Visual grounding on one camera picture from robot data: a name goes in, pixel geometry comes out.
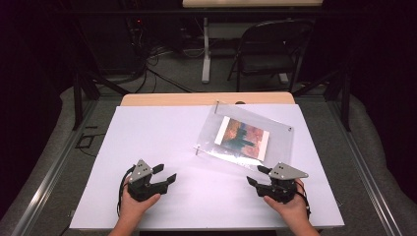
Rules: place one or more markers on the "aluminium floor rail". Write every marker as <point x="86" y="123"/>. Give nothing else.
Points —
<point x="364" y="177"/>
<point x="49" y="177"/>

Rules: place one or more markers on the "colourful painting print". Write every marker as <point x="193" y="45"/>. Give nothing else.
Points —
<point x="242" y="138"/>

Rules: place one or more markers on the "person's left hand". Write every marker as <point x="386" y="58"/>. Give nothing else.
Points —
<point x="135" y="205"/>

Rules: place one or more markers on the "black folding chair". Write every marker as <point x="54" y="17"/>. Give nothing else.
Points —
<point x="268" y="62"/>

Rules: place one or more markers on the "pale desk top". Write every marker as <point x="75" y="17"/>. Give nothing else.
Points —
<point x="252" y="3"/>

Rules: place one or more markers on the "white table sheet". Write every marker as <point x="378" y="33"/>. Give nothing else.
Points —
<point x="196" y="200"/>

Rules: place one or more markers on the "black metal stand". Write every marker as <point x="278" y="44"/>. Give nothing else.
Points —
<point x="345" y="105"/>
<point x="77" y="105"/>

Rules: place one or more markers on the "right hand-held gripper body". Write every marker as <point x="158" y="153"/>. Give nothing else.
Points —
<point x="284" y="183"/>

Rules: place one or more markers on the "white desk leg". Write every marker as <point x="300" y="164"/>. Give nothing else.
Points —
<point x="206" y="65"/>

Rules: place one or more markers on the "light wooden table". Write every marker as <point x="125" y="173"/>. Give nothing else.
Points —
<point x="183" y="99"/>

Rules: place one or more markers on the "clear acrylic photo frame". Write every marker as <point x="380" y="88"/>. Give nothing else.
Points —
<point x="278" y="144"/>

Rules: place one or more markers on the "person's right hand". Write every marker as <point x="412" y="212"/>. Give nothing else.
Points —
<point x="291" y="209"/>

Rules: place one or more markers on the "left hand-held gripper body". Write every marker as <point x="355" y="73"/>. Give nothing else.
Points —
<point x="141" y="183"/>

